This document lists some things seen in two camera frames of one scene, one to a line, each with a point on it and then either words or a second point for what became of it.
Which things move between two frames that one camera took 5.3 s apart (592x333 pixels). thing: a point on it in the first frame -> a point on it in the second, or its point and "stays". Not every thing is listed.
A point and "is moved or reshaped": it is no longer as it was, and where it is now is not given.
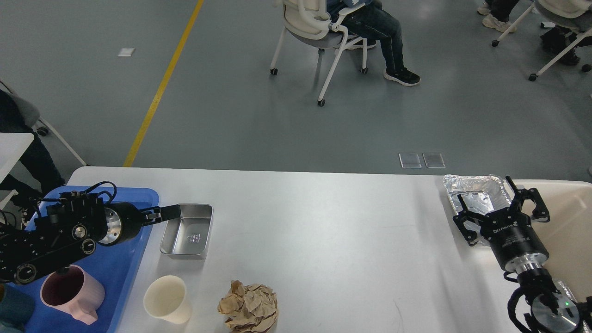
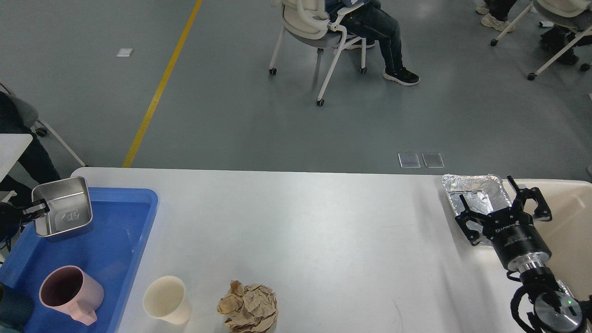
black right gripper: (510, 232) stays
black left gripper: (125, 220) -> (10, 216)
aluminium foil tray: (479, 194) stays
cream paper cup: (165, 298) stays
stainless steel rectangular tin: (187, 237) is moved or reshaped
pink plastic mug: (74, 292) stays
